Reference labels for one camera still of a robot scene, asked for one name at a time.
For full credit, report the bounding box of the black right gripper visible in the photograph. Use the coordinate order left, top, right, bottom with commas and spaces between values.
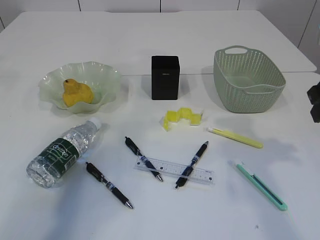
307, 82, 320, 123

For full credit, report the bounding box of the yellow waste paper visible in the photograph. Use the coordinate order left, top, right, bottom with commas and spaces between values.
162, 107, 204, 132

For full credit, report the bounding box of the yellow pear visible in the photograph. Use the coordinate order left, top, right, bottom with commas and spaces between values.
62, 78, 94, 107

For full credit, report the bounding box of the clear plastic water bottle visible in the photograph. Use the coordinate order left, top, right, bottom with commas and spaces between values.
26, 117, 102, 188

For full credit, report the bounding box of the green plastic woven basket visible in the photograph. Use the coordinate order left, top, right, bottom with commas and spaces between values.
213, 45, 286, 114

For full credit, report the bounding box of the yellow utility knife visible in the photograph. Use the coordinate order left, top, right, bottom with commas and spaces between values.
206, 127, 264, 149

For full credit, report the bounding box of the teal utility knife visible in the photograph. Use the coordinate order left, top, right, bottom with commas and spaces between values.
229, 161, 288, 212

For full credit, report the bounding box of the black square pen holder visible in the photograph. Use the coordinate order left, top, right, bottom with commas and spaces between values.
151, 55, 180, 100

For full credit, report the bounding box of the black pen right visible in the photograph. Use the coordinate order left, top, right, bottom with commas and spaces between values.
175, 141, 209, 189

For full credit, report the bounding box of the black pen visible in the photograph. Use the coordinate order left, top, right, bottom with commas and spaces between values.
85, 162, 134, 210
125, 136, 163, 182
175, 141, 209, 189

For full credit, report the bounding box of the clear plastic ruler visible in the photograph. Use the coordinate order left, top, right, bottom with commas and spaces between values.
134, 157, 214, 185

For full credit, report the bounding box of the black pen middle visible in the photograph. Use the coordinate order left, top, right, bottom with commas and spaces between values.
125, 136, 163, 182

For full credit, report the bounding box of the green ruffled glass plate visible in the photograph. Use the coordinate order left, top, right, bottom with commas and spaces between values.
38, 61, 122, 114

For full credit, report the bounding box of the black pen left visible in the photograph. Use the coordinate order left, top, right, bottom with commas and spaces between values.
85, 162, 134, 210

